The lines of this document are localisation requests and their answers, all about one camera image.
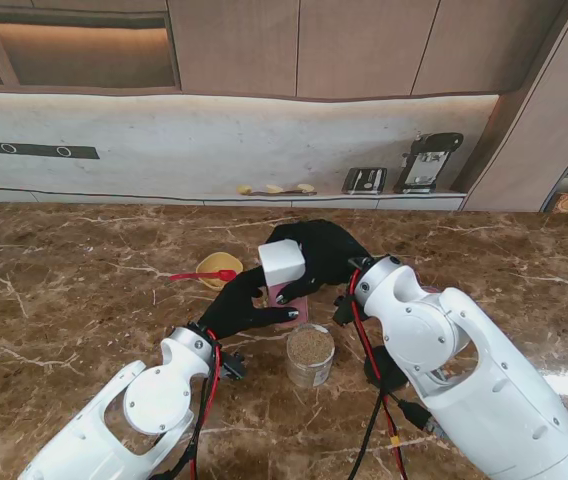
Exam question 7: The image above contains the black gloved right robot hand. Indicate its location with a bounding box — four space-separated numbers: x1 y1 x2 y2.
267 218 373 307

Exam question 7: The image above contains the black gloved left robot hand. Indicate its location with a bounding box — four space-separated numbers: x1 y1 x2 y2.
197 267 301 343

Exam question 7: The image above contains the white square container lid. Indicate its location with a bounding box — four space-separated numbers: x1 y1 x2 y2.
257 239 307 289

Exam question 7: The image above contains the red plastic measuring spoon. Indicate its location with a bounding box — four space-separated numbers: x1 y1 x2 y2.
169 269 238 282

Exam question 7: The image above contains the clear grain jar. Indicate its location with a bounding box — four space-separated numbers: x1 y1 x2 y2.
285 323 337 388

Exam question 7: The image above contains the black round jar lid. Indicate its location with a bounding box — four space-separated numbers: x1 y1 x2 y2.
363 345 410 392

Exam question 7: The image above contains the yellow plastic bowl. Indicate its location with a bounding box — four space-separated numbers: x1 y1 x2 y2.
196 252 244 291

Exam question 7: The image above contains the white back counter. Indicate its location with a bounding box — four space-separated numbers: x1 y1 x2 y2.
0 185 468 231

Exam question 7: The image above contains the dark wooden serving board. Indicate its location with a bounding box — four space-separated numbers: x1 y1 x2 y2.
248 188 318 197

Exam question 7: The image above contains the black toaster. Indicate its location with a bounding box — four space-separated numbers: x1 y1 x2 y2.
341 167 388 195

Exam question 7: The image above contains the black espresso machine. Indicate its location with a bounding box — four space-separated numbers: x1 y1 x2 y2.
393 132 465 195

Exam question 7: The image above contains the tall beige cabinet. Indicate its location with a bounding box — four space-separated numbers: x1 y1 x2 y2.
462 0 568 214

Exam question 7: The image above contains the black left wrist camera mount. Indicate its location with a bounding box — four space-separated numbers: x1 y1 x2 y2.
221 352 248 381

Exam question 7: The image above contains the red and black left arm cable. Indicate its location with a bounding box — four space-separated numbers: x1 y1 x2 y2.
151 329 225 480

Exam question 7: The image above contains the red and black arm cable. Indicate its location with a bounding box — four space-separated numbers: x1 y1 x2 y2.
151 329 225 480
346 269 448 480

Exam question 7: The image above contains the red and black right arm cable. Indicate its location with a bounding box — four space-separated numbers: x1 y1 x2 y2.
346 269 448 480

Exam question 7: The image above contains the beige wall cabinet door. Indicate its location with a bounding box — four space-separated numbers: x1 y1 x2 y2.
410 0 568 97
167 0 301 100
295 0 441 100

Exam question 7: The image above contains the black wall control strip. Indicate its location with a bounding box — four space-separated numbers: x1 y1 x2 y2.
0 140 101 161

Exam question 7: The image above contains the lit open wall shelf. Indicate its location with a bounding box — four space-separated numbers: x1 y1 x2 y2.
0 0 182 94

